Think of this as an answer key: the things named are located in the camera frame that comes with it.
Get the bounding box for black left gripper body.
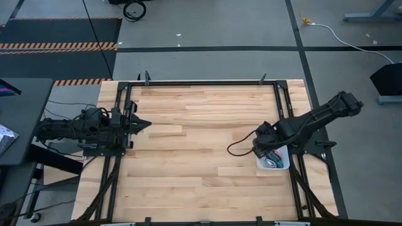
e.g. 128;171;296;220
108;100;138;149

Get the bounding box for dark laptop screen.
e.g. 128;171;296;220
0;78;22;97

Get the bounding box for black mat with hazard stripes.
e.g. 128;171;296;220
0;17;123;87

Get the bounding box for black coiled cable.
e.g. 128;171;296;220
122;0;148;23

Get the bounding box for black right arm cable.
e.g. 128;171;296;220
226;129;258;157

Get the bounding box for black box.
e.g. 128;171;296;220
369;62;402;97

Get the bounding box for thin black floor cable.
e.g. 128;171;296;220
81;0;114;80

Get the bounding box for black desk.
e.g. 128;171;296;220
0;77;84;220

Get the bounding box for yellow extension cord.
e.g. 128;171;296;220
298;0;312;25

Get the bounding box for black aluminium table frame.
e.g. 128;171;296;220
75;71;339;226

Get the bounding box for grey stand foot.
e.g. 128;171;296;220
376;94;402;105

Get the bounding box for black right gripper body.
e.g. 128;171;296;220
253;122;283;156

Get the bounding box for grey patterned pad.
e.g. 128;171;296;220
0;124;20;156

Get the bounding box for white floor cable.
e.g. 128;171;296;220
309;23;395;65

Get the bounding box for white plastic bin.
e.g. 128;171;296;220
256;144;291;171

